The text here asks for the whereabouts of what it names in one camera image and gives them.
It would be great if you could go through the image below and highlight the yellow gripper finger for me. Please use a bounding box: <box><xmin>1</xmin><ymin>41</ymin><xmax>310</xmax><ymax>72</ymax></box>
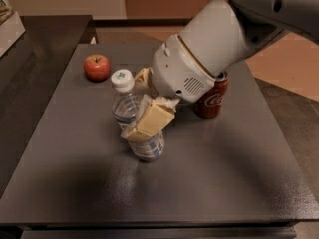
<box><xmin>121</xmin><ymin>95</ymin><xmax>180</xmax><ymax>142</ymax></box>
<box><xmin>135</xmin><ymin>68</ymin><xmax>157</xmax><ymax>96</ymax></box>

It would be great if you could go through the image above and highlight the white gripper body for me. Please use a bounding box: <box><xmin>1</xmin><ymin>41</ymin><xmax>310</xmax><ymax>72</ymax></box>
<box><xmin>151</xmin><ymin>34</ymin><xmax>215</xmax><ymax>103</ymax></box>

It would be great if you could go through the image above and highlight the clear plastic water bottle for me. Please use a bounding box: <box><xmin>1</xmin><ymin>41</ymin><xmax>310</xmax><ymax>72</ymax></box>
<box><xmin>111</xmin><ymin>69</ymin><xmax>164</xmax><ymax>161</ymax></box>

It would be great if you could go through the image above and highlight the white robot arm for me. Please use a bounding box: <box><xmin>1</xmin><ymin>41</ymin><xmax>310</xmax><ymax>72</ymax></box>
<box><xmin>122</xmin><ymin>0</ymin><xmax>319</xmax><ymax>142</ymax></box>

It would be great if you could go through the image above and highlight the red apple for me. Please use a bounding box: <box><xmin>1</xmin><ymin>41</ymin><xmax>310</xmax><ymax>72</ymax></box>
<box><xmin>84</xmin><ymin>54</ymin><xmax>111</xmax><ymax>82</ymax></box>

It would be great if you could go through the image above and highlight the red Coca-Cola can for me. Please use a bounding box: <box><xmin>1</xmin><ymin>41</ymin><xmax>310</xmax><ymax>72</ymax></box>
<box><xmin>194</xmin><ymin>72</ymin><xmax>229</xmax><ymax>120</ymax></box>

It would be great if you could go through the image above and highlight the black side table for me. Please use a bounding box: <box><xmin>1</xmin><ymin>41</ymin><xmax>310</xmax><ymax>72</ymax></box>
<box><xmin>0</xmin><ymin>15</ymin><xmax>96</xmax><ymax>196</ymax></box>

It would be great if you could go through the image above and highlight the white box on side table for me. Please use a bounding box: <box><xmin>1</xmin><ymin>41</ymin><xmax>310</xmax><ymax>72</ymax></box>
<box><xmin>0</xmin><ymin>0</ymin><xmax>25</xmax><ymax>57</ymax></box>

